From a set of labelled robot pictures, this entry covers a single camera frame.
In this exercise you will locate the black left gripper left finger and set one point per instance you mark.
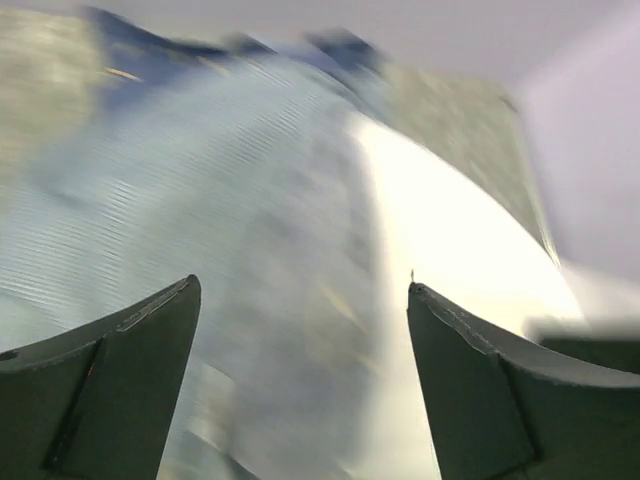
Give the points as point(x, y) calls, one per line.
point(96, 402)

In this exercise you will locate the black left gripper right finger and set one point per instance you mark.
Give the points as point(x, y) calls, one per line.
point(503, 407)

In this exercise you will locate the white pillow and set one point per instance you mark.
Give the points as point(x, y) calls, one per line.
point(437, 227)

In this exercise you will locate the blue pillowcase with gold print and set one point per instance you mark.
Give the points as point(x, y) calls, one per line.
point(234, 164)

